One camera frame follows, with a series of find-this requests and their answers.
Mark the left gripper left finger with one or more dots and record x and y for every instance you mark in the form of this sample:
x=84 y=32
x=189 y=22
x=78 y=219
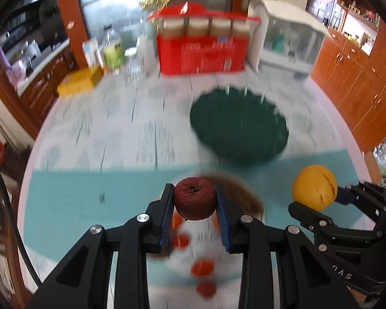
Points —
x=81 y=278

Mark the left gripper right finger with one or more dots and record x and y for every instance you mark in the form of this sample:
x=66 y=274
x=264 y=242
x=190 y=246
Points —
x=283 y=256

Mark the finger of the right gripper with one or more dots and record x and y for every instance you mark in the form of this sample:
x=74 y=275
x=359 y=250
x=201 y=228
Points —
x=312 y=220
x=363 y=191

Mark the yellow apple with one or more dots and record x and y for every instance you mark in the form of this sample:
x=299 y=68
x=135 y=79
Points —
x=315 y=187

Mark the small red tomato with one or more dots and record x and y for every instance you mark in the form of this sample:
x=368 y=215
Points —
x=206 y=289

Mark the small orange kumquat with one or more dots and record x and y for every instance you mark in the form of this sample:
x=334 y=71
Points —
x=176 y=221

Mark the dark red apple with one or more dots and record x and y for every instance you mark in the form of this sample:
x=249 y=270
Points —
x=195 y=198

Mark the brown overripe banana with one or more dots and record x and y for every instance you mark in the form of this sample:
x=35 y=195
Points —
x=235 y=191

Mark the dark green scalloped plate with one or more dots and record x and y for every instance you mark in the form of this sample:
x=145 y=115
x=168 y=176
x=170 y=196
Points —
x=239 y=126

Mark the white countertop sterilizer appliance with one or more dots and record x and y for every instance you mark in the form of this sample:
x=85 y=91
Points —
x=287 y=36

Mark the yellow tin box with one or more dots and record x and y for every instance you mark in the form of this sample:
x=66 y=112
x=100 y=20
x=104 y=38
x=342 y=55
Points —
x=79 y=81

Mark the clear drinking glass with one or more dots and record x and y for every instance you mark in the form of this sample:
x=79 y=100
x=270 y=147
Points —
x=133 y=70

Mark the red paper cup package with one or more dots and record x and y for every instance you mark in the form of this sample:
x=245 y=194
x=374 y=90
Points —
x=194 y=40

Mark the small white box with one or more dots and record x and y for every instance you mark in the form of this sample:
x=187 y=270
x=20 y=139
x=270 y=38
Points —
x=92 y=53

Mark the clear bottle green label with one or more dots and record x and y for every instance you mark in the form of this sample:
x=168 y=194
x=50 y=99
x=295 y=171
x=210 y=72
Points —
x=112 y=49

